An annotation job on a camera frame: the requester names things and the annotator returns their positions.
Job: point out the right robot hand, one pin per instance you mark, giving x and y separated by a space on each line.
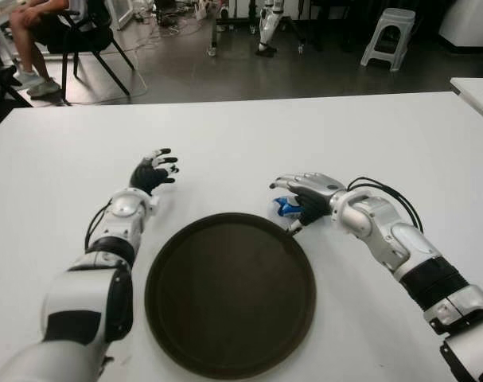
316 191

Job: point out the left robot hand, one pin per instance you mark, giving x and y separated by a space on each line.
147 177

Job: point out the blue Oreo packet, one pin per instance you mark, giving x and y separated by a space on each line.
283 206

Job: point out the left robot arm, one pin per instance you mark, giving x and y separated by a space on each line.
86 286

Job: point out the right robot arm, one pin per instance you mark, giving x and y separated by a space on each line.
408 242

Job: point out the round dark brown tray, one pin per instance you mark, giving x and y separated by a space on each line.
230 296

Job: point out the black chair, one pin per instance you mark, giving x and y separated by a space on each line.
86 37

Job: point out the black wheeled stand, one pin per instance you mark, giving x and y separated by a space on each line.
215 32

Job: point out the white framed board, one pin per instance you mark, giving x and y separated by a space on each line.
123 14

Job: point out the white humanoid robot leg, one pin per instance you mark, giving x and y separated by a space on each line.
267 28

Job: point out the white plastic stool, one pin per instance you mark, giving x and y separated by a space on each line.
388 36

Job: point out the seated person in shorts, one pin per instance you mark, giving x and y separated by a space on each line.
30 44

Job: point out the neighbouring white table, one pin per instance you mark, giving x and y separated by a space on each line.
477 93

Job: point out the white cabinet with black base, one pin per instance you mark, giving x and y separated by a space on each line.
472 28

